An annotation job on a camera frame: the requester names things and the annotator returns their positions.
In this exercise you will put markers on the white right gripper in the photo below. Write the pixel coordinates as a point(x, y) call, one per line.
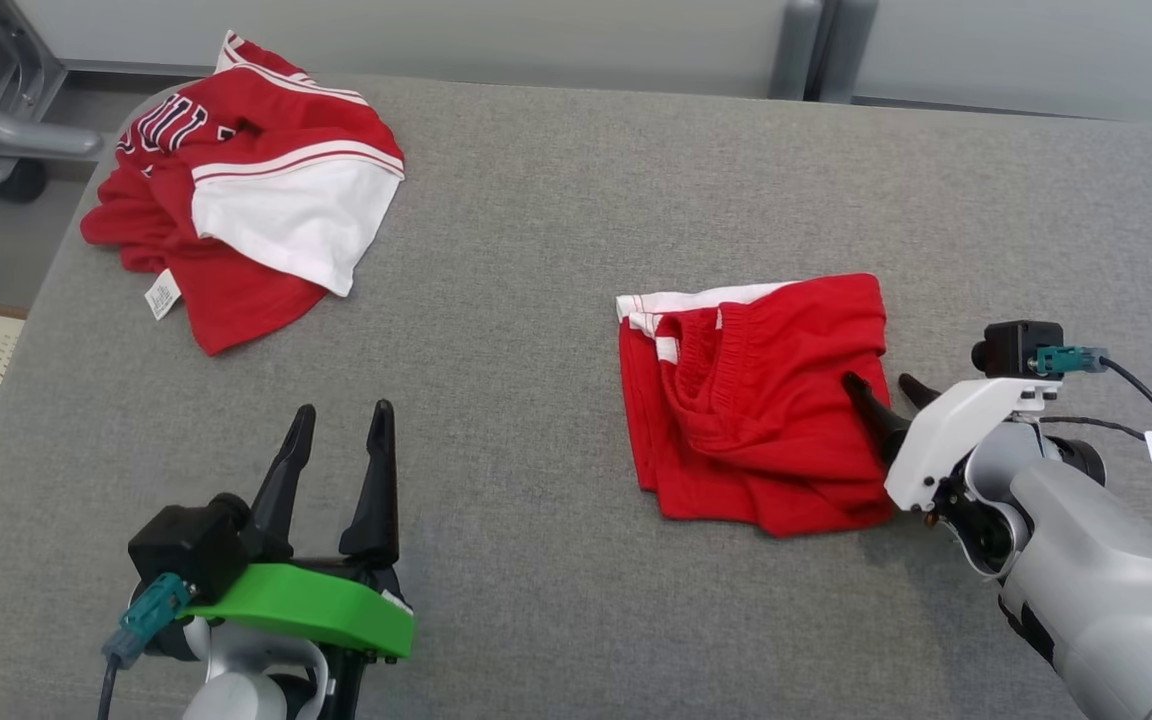
point(946, 430)

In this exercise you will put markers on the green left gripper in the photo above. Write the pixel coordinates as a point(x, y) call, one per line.
point(316, 605)

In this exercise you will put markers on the red shorts with white stripe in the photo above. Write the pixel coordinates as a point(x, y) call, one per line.
point(766, 420)

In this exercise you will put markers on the red and white jersey shirt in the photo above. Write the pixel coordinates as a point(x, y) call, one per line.
point(256, 200)

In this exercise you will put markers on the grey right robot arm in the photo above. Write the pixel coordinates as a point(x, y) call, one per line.
point(1096, 570)

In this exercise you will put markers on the grey fabric sofa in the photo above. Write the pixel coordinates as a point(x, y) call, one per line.
point(536, 400)

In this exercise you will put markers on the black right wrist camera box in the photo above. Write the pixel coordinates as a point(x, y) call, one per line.
point(1016, 345)

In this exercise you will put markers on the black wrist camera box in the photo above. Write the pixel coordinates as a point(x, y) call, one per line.
point(181, 545)
point(1016, 345)

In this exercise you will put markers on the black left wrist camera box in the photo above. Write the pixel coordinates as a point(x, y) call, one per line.
point(181, 545)

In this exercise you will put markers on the grey partition post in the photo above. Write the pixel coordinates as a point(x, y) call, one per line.
point(796, 50)
point(846, 50)

